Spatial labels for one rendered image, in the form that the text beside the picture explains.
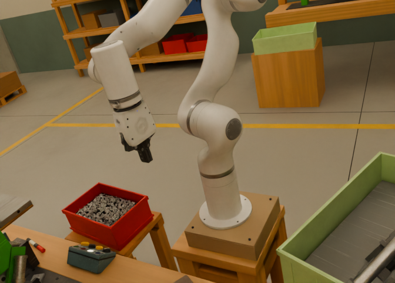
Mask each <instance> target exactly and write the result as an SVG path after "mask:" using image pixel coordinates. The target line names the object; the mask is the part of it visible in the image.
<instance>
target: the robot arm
mask: <svg viewBox="0 0 395 283"><path fill-rule="evenodd" d="M191 1H192V0H148V1H147V3H145V5H144V6H143V8H142V9H141V10H140V11H139V12H138V14H137V15H135V16H134V17H133V18H131V19H130V20H128V21H126V22H125V23H124V24H122V25H121V26H120V27H118V28H117V29H116V30H115V31H113V32H112V33H111V34H110V35H109V36H108V37H107V39H106V40H105V41H104V42H103V43H102V44H100V45H97V46H95V47H94V48H92V49H91V51H90V53H91V56H92V59H91V60H90V62H89V65H88V74H89V76H90V78H91V79H92V80H93V81H95V82H97V83H99V84H102V86H103V88H104V90H105V93H106V96H107V98H108V101H109V104H110V106H111V108H113V110H114V111H113V118H114V122H115V126H116V130H117V133H118V137H119V139H120V142H121V143H122V145H124V147H125V151H127V152H130V151H133V150H135V151H137V152H138V154H139V157H140V160H141V161H142V162H146V163H150V162H151V161H152V160H153V158H152V154H151V152H150V149H149V147H150V139H151V137H152V136H153V135H154V133H155V132H156V125H155V122H154V120H153V117H152V114H151V113H150V110H149V108H148V106H147V105H146V103H145V101H144V100H143V99H142V96H141V94H140V90H139V87H138V84H137V82H136V78H135V75H134V73H133V69H132V66H131V64H130V60H129V58H130V57H131V56H132V55H133V54H135V53H136V52H138V51H139V50H141V49H142V48H144V47H146V46H148V45H150V44H153V43H155V42H157V41H160V40H161V39H162V38H163V37H164V36H165V35H166V34H167V33H168V31H169V30H170V29H171V27H172V26H173V25H174V23H175V22H176V21H177V20H178V18H179V17H180V16H181V14H182V13H183V11H184V10H185V9H186V8H187V7H188V5H189V4H190V3H191ZM266 1H267V0H201V7H202V12H203V15H204V17H205V21H206V25H207V44H206V50H205V55H204V59H203V63H202V66H201V69H200V71H199V73H198V76H197V77H196V79H195V81H194V83H193V84H192V86H191V87H190V89H189V90H188V92H187V94H186V95H185V97H184V99H183V100H182V102H181V104H180V106H179V109H178V124H179V126H180V127H181V129H182V130H183V131H185V132H186V133H187V134H189V135H192V136H195V137H197V138H200V139H203V140H205V141H206V142H207V144H208V146H206V147H204V148H203V149H202V150H201V151H200V152H199V154H198V156H197V164H198V167H199V172H200V177H201V180H202V185H203V190H204V193H205V198H206V201H205V202H204V203H203V205H202V206H201V207H200V210H199V216H200V220H201V221H202V222H203V224H205V225H206V226H207V227H209V228H213V229H231V228H235V227H238V226H239V225H242V224H243V223H244V222H246V221H247V220H248V219H249V217H250V216H251V213H252V205H251V202H250V201H249V199H247V198H246V197H245V196H243V195H240V194H239V187H238V183H237V177H236V170H235V164H234V160H233V149H234V147H235V145H236V143H237V141H238V140H239V139H240V137H241V135H242V132H243V124H242V120H241V118H240V116H239V114H238V113H237V112H236V111H235V110H233V109H232V108H229V107H227V106H224V105H220V104H216V103H213V99H214V97H215V95H216V93H217V92H218V90H220V89H221V87H223V86H224V85H225V84H226V83H227V82H228V80H229V79H230V77H231V76H232V73H233V70H234V68H235V64H236V60H237V55H238V52H239V37H238V35H237V33H236V32H235V30H234V29H233V27H232V23H231V15H232V13H233V12H250V11H255V10H258V9H260V8H261V7H262V6H263V5H264V4H265V3H266Z"/></svg>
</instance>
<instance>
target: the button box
mask: <svg viewBox="0 0 395 283"><path fill-rule="evenodd" d="M75 246H79V247H73V246H70V247H69V252H68V260H67V264H69V265H73V266H75V267H78V268H82V269H85V270H87V271H90V272H94V273H96V274H100V273H101V272H103V270H104V269H105V268H106V267H107V266H108V265H109V264H110V263H111V262H112V260H113V259H114V258H115V257H116V256H115V255H116V252H115V251H110V252H104V251H103V249H96V247H94V248H91V247H89V246H88V245H87V246H84V245H75ZM80 248H86V249H80ZM88 250H93V251H92V252H89V251H88ZM95 252H100V253H101V254H96V253H95Z"/></svg>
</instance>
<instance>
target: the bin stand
mask: <svg viewBox="0 0 395 283"><path fill-rule="evenodd" d="M151 213H152V214H154V216H153V220H152V221H151V222H150V223H149V224H148V225H147V226H146V227H145V228H144V229H143V230H141V232H140V233H138V234H137V236H135V237H134V239H133V240H131V242H130V243H128V244H127V245H126V246H125V247H124V248H123V249H122V250H121V251H117V250H115V249H113V248H110V247H108V246H106V245H104V244H101V243H99V242H96V241H94V240H92V239H89V238H87V237H85V236H82V235H80V234H77V233H75V232H73V231H72V232H71V233H70V234H69V235H68V236H67V237H65V239H66V240H68V241H72V242H76V243H79V244H81V242H89V244H95V245H96V246H102V247H103V248H110V249H111V251H115V252H116V254H118V255H121V256H124V257H128V258H132V259H135V260H137V259H136V257H134V256H133V255H132V252H133V250H134V249H135V248H136V247H137V246H138V245H139V244H140V242H141V241H142V240H143V239H144V237H145V236H147V234H148V233H150V237H151V239H152V242H153V245H154V247H155V250H156V253H157V256H158V259H159V262H160V265H161V267H162V268H166V269H170V270H173V271H177V272H178V268H177V266H176V262H175V259H174V257H173V254H172V250H171V248H170V244H169V241H168V238H167V235H166V232H165V229H164V226H163V225H164V220H163V217H162V214H161V212H155V211H151Z"/></svg>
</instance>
